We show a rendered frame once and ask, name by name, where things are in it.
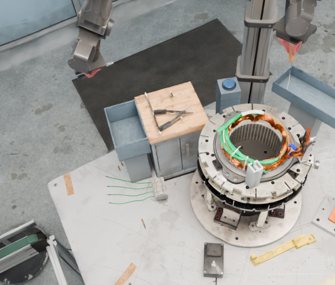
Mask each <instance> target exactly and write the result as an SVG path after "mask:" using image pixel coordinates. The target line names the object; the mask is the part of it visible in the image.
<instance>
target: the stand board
mask: <svg viewBox="0 0 335 285"><path fill-rule="evenodd" d="M169 91H171V92H172V94H173V97H174V101H172V98H171V96H170V92H169ZM147 96H148V99H149V101H150V105H151V107H152V110H153V112H154V110H163V109H166V110H176V111H183V110H185V109H188V108H190V107H191V109H190V110H188V111H186V112H187V113H189V112H193V113H192V114H186V115H183V116H182V122H181V120H180V118H179V119H178V120H177V121H175V122H174V123H172V124H171V126H169V127H167V128H165V129H163V130H162V131H161V134H162V135H161V136H160V134H159V132H158V129H157V127H156V124H155V121H154V118H153V115H152V113H151V110H150V107H149V104H148V102H147V99H146V96H145V94H144V95H141V96H137V97H135V100H136V104H137V106H138V109H139V112H140V115H141V118H142V121H143V124H144V127H145V130H146V133H147V136H148V138H149V143H150V145H151V144H155V143H158V142H161V141H164V140H168V139H171V138H174V137H177V136H181V135H185V134H187V133H191V132H194V131H198V130H200V129H203V128H204V126H205V125H206V123H207V122H208V121H209V119H208V117H207V115H206V113H205V111H204V109H203V107H202V105H201V102H200V100H199V98H198V96H197V94H196V92H195V90H194V88H193V86H192V84H191V82H187V83H183V84H179V85H175V86H173V87H169V88H165V89H161V90H158V91H155V92H151V93H148V94H147ZM177 116H178V114H170V113H166V114H159V115H155V118H156V121H157V123H158V126H161V125H163V124H164V123H167V122H169V121H171V120H172V119H174V118H175V117H177Z"/></svg>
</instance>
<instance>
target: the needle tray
mask: <svg viewBox="0 0 335 285"><path fill-rule="evenodd" d="M290 70H291V66H290V67H289V68H288V69H287V70H286V71H285V72H283V73H282V74H281V75H280V76H279V77H278V78H277V79H276V80H275V81H274V82H273V84H272V89H271V91H272V92H274V93H276V94H277V95H279V96H280V97H282V98H284V99H286V100H287V101H289V102H291V103H290V107H289V110H288V114H289V115H290V116H291V117H293V118H294V119H295V120H296V121H297V122H298V124H300V125H301V126H302V127H303V129H304V130H305V131H306V130H307V127H308V128H309V127H310V128H311V130H310V134H311V136H310V137H314V136H316V135H317V133H318V131H319V128H320V126H321V124H322V122H324V123H325V124H327V125H329V126H330V127H332V128H334V129H335V88H334V87H332V86H330V85H329V84H327V83H325V82H323V81H321V80H319V79H317V78H316V77H314V76H312V75H310V74H308V73H306V72H305V71H303V70H301V69H299V68H298V67H296V66H294V65H292V70H291V71H290ZM289 74H290V79H289ZM288 83H289V84H288ZM287 87H288V88H287ZM310 137H309V138H310Z"/></svg>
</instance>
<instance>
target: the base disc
mask: <svg viewBox="0 0 335 285"><path fill-rule="evenodd" d="M205 193H207V188H206V187H205V186H204V184H203V183H202V181H201V179H200V177H199V173H198V169H196V171H195V173H194V175H193V177H192V180H191V184H190V203H191V206H192V209H193V212H194V214H195V216H196V217H197V219H198V221H199V222H200V224H201V225H202V226H203V227H204V228H205V229H206V230H207V231H208V232H209V233H210V234H211V235H213V236H214V237H216V238H218V239H219V240H221V241H223V242H226V243H228V244H231V245H236V246H239V247H261V246H264V245H268V244H271V243H274V242H276V241H278V240H279V239H281V238H282V237H284V236H285V235H286V234H287V233H288V232H289V231H290V230H291V229H292V228H293V227H294V225H295V223H296V222H297V220H298V218H299V215H300V212H301V208H302V193H301V191H300V193H299V194H298V195H297V196H296V197H295V198H294V199H293V200H292V201H290V202H289V203H288V204H286V205H285V217H284V219H282V218H276V217H270V216H268V215H269V211H268V214H267V216H266V219H267V220H268V221H269V226H268V227H267V228H263V229H261V230H257V231H252V230H250V227H249V224H250V222H254V221H256V220H257V217H258V214H257V215H252V216H241V219H240V221H239V224H238V226H237V229H236V230H233V229H231V228H228V227H225V226H223V225H221V224H218V223H216V222H214V217H215V215H216V212H217V210H218V208H219V207H220V208H224V204H223V203H222V202H221V201H219V200H218V201H215V203H216V206H217V207H216V209H215V210H212V211H210V210H209V209H208V207H207V204H206V201H205V198H204V195H205ZM214 200H215V199H214Z"/></svg>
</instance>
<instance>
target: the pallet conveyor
mask: <svg viewBox="0 0 335 285"><path fill-rule="evenodd" d="M35 225H37V223H36V221H35V220H34V219H33V220H31V221H29V222H27V223H25V224H23V225H21V226H19V227H17V228H15V229H13V230H11V231H9V232H7V233H5V234H3V235H1V236H0V243H1V242H3V241H5V240H7V239H9V238H11V237H13V236H15V235H17V234H19V233H21V232H23V231H25V230H27V229H29V228H31V227H33V226H35ZM49 238H50V240H49V239H48V238H47V236H46V235H45V234H44V233H43V232H42V231H40V230H38V231H36V232H34V233H32V234H30V235H27V236H25V237H23V238H21V239H19V240H17V241H15V242H13V243H11V244H9V245H7V246H5V247H3V248H1V249H0V273H2V272H4V271H6V270H7V269H9V268H11V267H13V266H15V265H17V264H19V263H21V262H23V261H25V260H27V259H29V258H31V257H33V256H35V255H37V254H39V253H41V252H43V251H44V250H47V252H48V255H49V258H50V261H51V264H52V267H53V269H54V273H55V276H56V279H57V281H58V284H59V285H69V282H68V279H67V276H66V274H65V271H64V268H63V266H64V267H65V268H66V269H68V270H69V271H70V272H71V273H72V274H73V275H74V276H75V277H76V278H77V279H78V280H79V281H81V282H82V283H83V284H84V285H85V283H84V281H83V278H82V276H81V273H80V271H79V267H78V265H77V262H76V260H75V258H74V256H73V255H72V254H71V253H70V252H69V251H68V250H67V249H66V248H65V247H64V245H63V244H62V243H61V242H60V241H59V240H58V239H57V238H56V237H55V236H54V235H52V236H50V237H49Z"/></svg>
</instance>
